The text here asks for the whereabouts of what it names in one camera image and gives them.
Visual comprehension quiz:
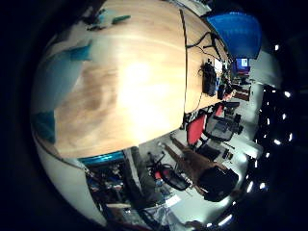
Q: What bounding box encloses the wooden side table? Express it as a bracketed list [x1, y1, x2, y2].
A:
[181, 9, 232, 115]

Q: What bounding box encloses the blue panel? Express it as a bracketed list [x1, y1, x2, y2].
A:
[206, 12, 263, 61]

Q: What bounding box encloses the teal metal table beam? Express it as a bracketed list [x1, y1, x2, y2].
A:
[78, 150, 126, 167]

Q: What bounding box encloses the red chair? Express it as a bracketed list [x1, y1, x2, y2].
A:
[186, 104, 225, 147]

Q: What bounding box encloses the long black cable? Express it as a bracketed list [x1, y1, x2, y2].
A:
[178, 9, 191, 129]

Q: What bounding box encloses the black box device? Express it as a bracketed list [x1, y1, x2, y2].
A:
[201, 61, 218, 97]

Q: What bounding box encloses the lit computer monitor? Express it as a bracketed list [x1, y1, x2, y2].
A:
[235, 57, 251, 76]

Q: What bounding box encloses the black bag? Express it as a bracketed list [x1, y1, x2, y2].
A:
[198, 167, 240, 203]

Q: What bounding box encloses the black forked cable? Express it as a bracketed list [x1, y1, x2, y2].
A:
[186, 31, 225, 62]

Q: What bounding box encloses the small teal bar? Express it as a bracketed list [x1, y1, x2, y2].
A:
[111, 14, 132, 25]

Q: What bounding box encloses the black and red headset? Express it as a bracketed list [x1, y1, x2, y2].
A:
[148, 153, 191, 193]

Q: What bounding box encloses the black office chair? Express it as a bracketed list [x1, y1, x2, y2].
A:
[203, 101, 244, 142]

